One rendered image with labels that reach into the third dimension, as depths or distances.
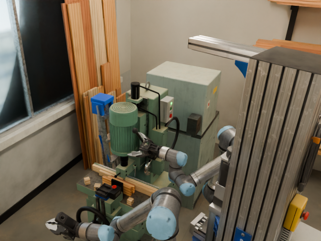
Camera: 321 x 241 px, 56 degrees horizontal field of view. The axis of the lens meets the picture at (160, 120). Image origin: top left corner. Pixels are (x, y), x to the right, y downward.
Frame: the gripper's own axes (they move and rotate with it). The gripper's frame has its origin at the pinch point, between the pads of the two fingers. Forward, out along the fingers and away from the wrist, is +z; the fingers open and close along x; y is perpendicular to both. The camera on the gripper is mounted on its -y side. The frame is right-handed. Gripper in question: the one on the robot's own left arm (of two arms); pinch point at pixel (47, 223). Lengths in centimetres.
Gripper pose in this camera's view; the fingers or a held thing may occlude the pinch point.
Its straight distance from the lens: 164.7
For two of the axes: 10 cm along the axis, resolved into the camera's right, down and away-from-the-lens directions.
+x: 2.7, -7.1, 6.5
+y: 2.8, 7.0, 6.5
